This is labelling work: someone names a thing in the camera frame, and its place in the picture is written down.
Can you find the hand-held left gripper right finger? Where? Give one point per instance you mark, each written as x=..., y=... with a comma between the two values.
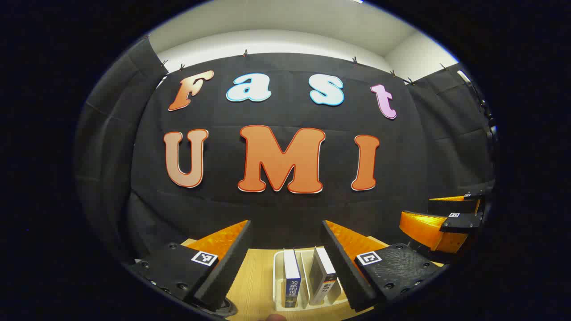
x=345, y=267

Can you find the grey cover book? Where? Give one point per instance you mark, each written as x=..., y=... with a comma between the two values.
x=323, y=281

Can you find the blue cover book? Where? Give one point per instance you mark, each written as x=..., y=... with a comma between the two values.
x=293, y=290

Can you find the white bookshelf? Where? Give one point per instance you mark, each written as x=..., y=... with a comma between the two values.
x=277, y=272

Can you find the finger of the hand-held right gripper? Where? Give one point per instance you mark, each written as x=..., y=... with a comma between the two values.
x=450, y=206
x=428, y=229

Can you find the black backdrop cloth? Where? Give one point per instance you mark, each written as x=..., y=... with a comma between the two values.
x=223, y=111

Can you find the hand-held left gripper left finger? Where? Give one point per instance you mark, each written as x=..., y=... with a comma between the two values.
x=232, y=263

